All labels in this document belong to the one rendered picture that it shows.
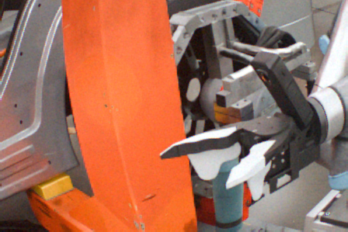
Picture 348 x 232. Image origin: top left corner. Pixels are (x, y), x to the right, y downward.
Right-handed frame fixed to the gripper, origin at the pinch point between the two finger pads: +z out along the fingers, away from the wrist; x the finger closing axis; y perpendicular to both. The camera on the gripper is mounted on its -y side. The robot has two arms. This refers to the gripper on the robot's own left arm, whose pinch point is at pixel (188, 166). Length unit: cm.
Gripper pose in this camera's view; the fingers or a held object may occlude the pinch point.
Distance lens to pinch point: 75.4
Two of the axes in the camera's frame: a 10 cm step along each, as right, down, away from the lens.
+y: 2.0, 9.4, 2.8
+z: -8.7, 3.0, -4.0
